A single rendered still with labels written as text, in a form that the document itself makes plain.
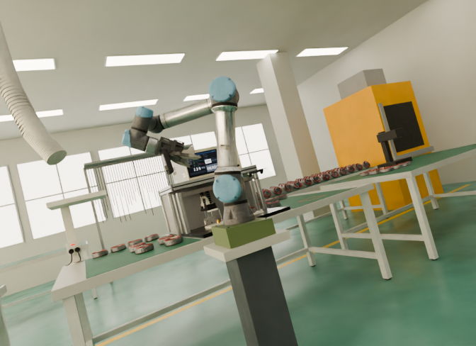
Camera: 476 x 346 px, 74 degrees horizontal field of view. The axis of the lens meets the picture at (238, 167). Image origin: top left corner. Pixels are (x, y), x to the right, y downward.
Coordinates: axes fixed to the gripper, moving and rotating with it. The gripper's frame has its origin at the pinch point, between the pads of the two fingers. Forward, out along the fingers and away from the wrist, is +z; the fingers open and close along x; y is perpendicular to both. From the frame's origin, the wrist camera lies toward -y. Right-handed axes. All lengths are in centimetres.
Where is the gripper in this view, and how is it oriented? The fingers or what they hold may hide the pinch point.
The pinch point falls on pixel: (196, 164)
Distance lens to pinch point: 152.6
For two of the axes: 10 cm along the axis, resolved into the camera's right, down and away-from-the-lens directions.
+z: 9.1, 2.9, 2.9
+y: 1.7, -9.1, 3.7
